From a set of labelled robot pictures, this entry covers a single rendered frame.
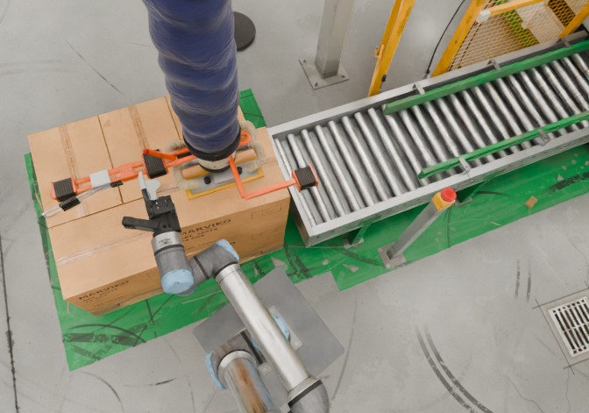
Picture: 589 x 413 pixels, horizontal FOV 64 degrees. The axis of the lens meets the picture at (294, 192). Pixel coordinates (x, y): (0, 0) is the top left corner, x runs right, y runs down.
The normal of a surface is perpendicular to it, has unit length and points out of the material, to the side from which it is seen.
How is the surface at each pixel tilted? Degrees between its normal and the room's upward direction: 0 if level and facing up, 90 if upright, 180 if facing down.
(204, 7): 72
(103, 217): 0
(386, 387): 0
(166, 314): 0
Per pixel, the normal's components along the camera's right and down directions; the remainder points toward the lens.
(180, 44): -0.02, 0.84
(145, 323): 0.07, -0.40
